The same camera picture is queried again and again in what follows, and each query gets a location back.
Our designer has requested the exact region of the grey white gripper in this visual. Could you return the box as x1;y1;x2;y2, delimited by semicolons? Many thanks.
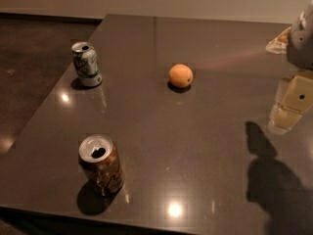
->
265;1;313;134

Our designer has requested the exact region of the orange brown soda can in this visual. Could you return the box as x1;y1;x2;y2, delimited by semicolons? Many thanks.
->
78;134;123;196

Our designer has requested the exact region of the green and white soda can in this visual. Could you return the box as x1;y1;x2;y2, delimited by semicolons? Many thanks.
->
71;41;102;87

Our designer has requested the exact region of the orange fruit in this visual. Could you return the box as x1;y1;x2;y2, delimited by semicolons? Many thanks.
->
169;64;194;88

